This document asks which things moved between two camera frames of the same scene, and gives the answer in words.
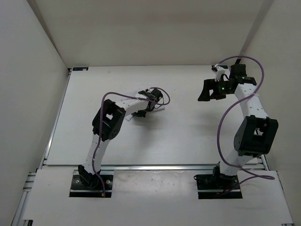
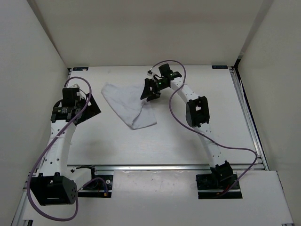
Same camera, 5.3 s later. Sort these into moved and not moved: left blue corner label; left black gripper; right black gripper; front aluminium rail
Moved: left black gripper; right black gripper
Not moved: left blue corner label; front aluminium rail
